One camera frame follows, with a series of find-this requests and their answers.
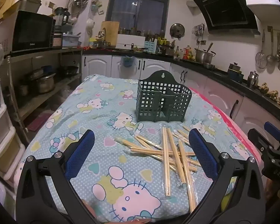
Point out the blue hanging bag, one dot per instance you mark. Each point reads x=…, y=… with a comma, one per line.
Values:
x=127, y=61

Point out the hanging steel pot lid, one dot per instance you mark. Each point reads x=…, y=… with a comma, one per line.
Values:
x=177, y=30

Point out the steel ladle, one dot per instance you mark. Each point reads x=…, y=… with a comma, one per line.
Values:
x=270, y=57

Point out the pile of wooden chopsticks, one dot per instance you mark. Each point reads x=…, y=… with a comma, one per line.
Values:
x=176, y=149

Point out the blue pot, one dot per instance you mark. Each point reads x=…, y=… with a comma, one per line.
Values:
x=235, y=77

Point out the person's right hand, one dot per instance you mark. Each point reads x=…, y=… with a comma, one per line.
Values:
x=273, y=191

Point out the dark framed window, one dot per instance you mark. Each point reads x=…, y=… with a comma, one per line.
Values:
x=137, y=9

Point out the white plastic drawer unit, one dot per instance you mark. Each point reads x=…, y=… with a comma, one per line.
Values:
x=0, y=121

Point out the steel pot with lid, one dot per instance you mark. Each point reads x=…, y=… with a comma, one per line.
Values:
x=45, y=84

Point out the black range hood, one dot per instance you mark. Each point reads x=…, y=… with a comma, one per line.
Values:
x=226, y=11

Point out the black microwave oven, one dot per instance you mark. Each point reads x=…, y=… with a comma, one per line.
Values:
x=32, y=31

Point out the small steel kettle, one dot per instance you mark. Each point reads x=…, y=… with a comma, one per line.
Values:
x=253, y=79

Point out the steel lidded canister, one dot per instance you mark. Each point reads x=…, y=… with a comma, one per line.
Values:
x=234, y=67

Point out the person's left hand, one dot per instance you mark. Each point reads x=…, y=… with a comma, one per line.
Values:
x=100, y=218

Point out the green plastic utensil holder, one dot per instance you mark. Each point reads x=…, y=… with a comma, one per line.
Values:
x=149, y=93

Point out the wooden cutting board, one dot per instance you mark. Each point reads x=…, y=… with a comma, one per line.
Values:
x=109, y=33

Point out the blender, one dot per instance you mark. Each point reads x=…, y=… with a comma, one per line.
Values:
x=60, y=18

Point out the white storage box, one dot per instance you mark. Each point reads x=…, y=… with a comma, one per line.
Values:
x=130, y=42

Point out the steel spoon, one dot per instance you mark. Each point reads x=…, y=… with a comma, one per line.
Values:
x=279, y=55

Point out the hanging steel bowl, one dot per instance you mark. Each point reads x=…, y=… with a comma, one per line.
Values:
x=80, y=1

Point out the white lower kitchen cabinets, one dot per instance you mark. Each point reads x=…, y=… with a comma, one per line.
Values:
x=100, y=65

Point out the row of windowsill jars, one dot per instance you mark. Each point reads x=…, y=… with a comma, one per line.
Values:
x=140, y=31

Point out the hanging small utensil rack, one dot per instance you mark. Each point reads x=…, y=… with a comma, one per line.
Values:
x=199, y=31

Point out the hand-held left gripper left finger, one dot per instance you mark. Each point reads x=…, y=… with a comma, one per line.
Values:
x=80, y=154

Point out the white hanging jug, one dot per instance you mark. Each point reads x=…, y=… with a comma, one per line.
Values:
x=90, y=24

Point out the black wok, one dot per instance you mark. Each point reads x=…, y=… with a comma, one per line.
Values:
x=68, y=70

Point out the row of condiment bottles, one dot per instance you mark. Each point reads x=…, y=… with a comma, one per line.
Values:
x=183, y=53

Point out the metal shelf rack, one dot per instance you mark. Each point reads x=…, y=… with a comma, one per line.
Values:
x=44, y=56

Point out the black kitchen countertop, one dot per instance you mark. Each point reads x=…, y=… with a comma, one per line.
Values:
x=224, y=74

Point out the ginger roots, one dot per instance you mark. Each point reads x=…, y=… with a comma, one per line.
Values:
x=271, y=94

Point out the small steel bowl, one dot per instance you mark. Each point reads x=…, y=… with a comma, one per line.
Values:
x=209, y=65

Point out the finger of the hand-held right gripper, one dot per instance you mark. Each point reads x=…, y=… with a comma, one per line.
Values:
x=259, y=140
x=274, y=130

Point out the light blue plastic box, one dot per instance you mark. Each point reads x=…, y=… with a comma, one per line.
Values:
x=71, y=39

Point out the large steel stock pot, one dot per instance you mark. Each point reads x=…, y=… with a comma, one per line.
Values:
x=204, y=56

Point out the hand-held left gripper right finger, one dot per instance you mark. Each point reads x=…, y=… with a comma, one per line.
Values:
x=203, y=154

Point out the yellow jar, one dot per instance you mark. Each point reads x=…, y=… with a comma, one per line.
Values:
x=92, y=43

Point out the metal faucet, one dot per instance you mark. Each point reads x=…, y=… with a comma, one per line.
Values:
x=103, y=33

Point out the cartoon cat printed blanket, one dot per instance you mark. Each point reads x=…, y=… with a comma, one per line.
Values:
x=95, y=121

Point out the light blue knife block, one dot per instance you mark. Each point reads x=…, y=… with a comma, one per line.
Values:
x=150, y=46

